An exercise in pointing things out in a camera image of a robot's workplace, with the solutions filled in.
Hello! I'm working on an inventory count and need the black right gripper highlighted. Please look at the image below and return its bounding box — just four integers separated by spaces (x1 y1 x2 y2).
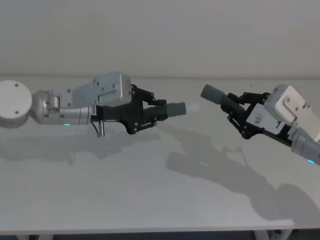
225 91 299 145

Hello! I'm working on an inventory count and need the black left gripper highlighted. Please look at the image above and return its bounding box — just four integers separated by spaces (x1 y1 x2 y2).
95 84 168 136

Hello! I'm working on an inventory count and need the grey threaded tube white tip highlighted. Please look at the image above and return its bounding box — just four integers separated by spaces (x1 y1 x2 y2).
142 100 200 119

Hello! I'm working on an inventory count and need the grey cylindrical cap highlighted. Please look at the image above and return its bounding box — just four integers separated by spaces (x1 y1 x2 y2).
199 83 248 114

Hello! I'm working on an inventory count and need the white table leg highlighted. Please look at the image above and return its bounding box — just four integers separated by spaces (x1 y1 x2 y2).
252 227 270 240
271 225 296 240

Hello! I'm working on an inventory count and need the thin dark cable silver plug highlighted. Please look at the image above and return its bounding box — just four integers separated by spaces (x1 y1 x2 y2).
90 119 106 138

